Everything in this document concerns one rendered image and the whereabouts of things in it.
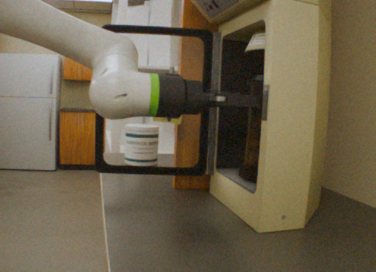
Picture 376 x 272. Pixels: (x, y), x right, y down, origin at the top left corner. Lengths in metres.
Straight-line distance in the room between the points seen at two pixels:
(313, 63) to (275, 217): 0.32
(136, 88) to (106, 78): 0.06
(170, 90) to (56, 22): 0.28
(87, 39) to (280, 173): 0.49
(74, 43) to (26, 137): 4.89
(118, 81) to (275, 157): 0.34
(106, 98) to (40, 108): 4.88
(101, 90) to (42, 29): 0.19
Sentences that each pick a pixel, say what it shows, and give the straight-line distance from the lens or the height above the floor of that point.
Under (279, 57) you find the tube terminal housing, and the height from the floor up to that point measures 1.29.
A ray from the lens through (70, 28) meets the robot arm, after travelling 0.78.
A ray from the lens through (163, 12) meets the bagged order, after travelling 1.96.
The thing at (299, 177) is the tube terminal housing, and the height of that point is 1.05.
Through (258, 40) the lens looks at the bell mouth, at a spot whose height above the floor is 1.34.
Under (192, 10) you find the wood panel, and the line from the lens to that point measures 1.04.
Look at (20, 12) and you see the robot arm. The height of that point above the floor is 1.36.
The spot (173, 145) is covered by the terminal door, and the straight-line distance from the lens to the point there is 0.95.
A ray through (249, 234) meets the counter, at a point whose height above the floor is 0.94.
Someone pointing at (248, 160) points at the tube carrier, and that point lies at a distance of 0.81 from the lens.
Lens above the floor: 1.20
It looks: 5 degrees down
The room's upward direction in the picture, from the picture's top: 3 degrees clockwise
